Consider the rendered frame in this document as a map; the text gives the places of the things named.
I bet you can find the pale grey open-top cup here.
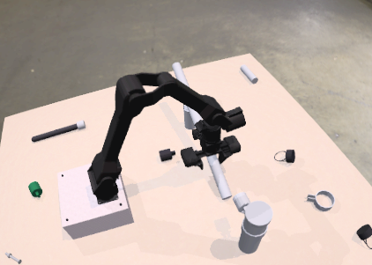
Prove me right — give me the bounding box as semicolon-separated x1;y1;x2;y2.
233;192;268;240

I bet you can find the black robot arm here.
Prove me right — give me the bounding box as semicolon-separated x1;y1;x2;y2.
87;71;246;204

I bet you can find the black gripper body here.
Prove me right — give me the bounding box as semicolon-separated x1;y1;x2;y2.
180;136;241;167

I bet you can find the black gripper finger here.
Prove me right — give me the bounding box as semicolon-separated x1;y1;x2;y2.
195;160;204;170
219;150;233;164

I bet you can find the small green cylinder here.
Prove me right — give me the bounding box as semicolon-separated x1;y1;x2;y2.
28;181;42;198

